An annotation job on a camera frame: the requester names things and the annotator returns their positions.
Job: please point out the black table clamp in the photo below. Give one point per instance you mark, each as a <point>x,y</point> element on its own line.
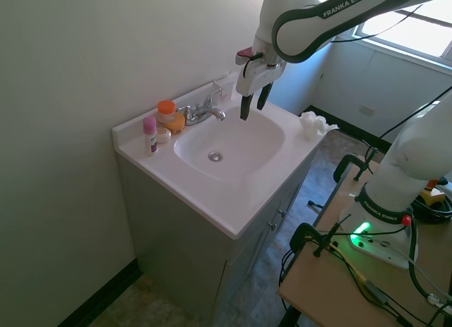
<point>347,162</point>
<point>303,235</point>

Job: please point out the grey and red wrist camera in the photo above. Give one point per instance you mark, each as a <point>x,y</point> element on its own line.
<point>247,55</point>

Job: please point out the white tissue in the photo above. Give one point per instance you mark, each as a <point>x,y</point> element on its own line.
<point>312,124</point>

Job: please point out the chrome faucet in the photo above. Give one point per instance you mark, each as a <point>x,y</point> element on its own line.
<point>202,113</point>

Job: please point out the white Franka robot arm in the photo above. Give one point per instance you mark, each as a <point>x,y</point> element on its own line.
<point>406,154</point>

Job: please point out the white sink vanity top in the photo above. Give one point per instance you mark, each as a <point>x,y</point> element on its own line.
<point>226,185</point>

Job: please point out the clear jar with orange lid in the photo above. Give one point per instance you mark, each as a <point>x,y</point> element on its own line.
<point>166,109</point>

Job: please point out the grey vanity cabinet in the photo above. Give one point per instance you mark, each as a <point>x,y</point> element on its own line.
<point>183,231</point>

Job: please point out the yellow emergency stop box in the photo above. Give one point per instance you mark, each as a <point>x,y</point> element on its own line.
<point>436,194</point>

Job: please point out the small black bracket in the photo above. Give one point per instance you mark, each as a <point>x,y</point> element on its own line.
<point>314,205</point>

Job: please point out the white wall outlet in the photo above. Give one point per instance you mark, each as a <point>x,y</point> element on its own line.
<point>367,110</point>

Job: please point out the orange cream jar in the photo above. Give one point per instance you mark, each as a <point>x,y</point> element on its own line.
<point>176,125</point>

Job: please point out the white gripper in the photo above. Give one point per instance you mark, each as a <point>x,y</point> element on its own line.
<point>255,76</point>

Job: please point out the window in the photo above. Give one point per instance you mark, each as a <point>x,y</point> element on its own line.
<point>409,27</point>

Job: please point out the small white round jar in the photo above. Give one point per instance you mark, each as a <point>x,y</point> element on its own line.
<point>164,136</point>

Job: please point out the chrome sink drain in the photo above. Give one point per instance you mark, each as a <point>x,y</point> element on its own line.
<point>215,156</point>

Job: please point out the metal cabinet knob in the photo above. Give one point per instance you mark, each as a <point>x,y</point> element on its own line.
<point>282,212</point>
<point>272,225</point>

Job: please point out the pink-capped deodorant stick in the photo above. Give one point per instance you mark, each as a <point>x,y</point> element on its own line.
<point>150,136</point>

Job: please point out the black baseboard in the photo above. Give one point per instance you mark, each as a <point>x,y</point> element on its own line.
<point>95,295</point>

